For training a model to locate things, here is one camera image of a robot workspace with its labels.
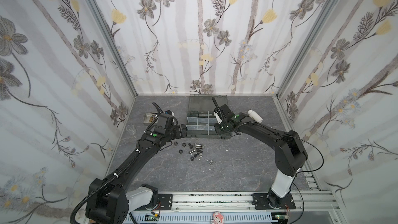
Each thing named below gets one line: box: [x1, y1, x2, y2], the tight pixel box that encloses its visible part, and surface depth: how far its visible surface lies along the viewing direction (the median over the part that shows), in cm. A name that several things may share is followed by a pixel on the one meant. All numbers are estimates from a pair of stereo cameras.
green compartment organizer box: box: [186, 93, 231, 140], surface depth 103 cm
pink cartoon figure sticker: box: [212, 211, 225, 224], surface depth 69 cm
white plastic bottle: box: [247, 109, 264, 123], surface depth 107 cm
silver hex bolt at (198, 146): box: [194, 143, 205, 149], surface depth 94 cm
